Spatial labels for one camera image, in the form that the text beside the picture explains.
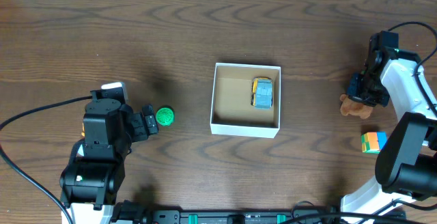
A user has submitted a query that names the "brown plush bear toy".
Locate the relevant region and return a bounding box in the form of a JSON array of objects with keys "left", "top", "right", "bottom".
[{"left": 339, "top": 94, "right": 373, "bottom": 120}]

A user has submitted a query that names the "yellow grey toy truck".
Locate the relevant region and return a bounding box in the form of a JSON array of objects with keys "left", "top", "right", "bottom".
[{"left": 251, "top": 77, "right": 273, "bottom": 109}]

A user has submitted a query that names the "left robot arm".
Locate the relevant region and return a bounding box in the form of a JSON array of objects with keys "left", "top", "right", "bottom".
[{"left": 60, "top": 98, "right": 158, "bottom": 223}]

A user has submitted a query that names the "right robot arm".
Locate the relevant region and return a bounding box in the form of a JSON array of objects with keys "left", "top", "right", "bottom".
[{"left": 340, "top": 31, "right": 436, "bottom": 223}]

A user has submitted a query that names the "green round disc toy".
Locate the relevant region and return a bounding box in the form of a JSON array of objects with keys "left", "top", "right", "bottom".
[{"left": 156, "top": 107, "right": 175, "bottom": 126}]

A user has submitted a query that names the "multicolour puzzle cube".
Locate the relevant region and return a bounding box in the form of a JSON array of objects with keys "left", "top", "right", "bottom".
[{"left": 361, "top": 132, "right": 387, "bottom": 154}]

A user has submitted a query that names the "orange rubber duck toy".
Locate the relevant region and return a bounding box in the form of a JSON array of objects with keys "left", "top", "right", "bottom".
[{"left": 81, "top": 123, "right": 85, "bottom": 138}]

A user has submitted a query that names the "white cardboard box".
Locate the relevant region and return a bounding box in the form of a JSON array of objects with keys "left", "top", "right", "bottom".
[{"left": 210, "top": 63, "right": 281, "bottom": 139}]

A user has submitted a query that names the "left black cable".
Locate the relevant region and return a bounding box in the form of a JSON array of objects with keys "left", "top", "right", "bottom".
[{"left": 0, "top": 96, "right": 94, "bottom": 224}]

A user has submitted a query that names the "black cable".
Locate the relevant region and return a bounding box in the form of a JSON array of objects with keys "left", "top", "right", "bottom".
[
  {"left": 0, "top": 96, "right": 94, "bottom": 224},
  {"left": 279, "top": 20, "right": 437, "bottom": 224}
]

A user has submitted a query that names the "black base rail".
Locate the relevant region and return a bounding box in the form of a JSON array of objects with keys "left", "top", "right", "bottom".
[{"left": 112, "top": 201, "right": 408, "bottom": 224}]

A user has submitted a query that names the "right black cable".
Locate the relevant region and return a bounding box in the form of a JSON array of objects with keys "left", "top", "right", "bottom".
[{"left": 279, "top": 20, "right": 437, "bottom": 224}]

